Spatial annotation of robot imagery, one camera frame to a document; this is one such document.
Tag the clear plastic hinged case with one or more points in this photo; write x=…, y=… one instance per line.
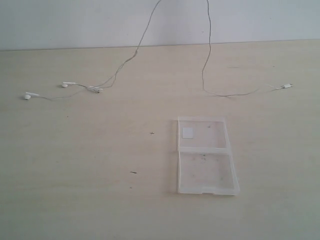
x=205, y=159

